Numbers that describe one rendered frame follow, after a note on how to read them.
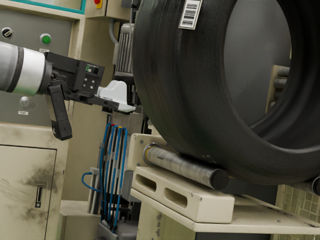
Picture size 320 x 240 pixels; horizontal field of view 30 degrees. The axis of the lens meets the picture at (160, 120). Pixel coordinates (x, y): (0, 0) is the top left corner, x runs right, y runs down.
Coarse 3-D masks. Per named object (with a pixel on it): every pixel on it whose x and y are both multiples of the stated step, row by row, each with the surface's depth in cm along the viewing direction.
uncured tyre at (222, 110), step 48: (144, 0) 135; (288, 0) 159; (144, 48) 131; (192, 48) 118; (144, 96) 136; (192, 96) 120; (288, 96) 163; (192, 144) 127; (240, 144) 124; (288, 144) 158
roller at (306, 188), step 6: (306, 180) 141; (312, 180) 140; (318, 180) 139; (294, 186) 146; (300, 186) 143; (306, 186) 141; (312, 186) 139; (318, 186) 139; (312, 192) 140; (318, 192) 139
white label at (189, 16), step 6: (186, 0) 118; (192, 0) 117; (198, 0) 116; (186, 6) 118; (192, 6) 117; (198, 6) 116; (186, 12) 118; (192, 12) 117; (198, 12) 116; (186, 18) 117; (192, 18) 116; (180, 24) 118; (186, 24) 117; (192, 24) 116
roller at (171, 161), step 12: (156, 156) 151; (168, 156) 146; (180, 156) 142; (168, 168) 146; (180, 168) 139; (192, 168) 134; (204, 168) 130; (216, 168) 128; (204, 180) 129; (216, 180) 126; (228, 180) 128
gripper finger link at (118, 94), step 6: (120, 84) 122; (102, 90) 120; (108, 90) 121; (114, 90) 121; (120, 90) 122; (126, 90) 123; (102, 96) 120; (108, 96) 121; (114, 96) 121; (120, 96) 122; (126, 96) 123; (120, 102) 122; (126, 102) 123; (120, 108) 121; (126, 108) 123; (132, 108) 124
